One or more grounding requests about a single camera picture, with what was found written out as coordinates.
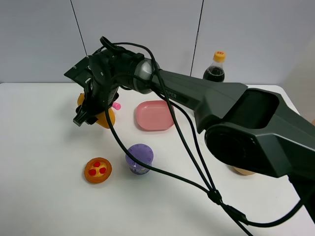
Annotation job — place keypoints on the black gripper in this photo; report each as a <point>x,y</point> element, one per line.
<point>110,70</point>

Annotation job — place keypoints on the dark green robot arm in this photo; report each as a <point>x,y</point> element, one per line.
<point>247,128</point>

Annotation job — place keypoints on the pink toy saucepan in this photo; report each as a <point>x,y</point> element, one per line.
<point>116,106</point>

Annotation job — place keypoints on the toy fruit tart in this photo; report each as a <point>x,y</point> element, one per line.
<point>97,170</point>

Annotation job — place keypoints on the pink square plate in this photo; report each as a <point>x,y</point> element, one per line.
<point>153,116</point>

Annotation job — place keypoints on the purple lidded cup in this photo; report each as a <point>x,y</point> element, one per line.
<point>142,153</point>

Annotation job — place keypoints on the cola bottle yellow cap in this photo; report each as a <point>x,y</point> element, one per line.
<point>215,71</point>

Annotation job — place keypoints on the brown potato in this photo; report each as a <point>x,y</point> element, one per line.
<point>243,172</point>

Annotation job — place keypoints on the black wrist camera plate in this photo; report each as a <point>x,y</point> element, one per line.
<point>80,73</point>

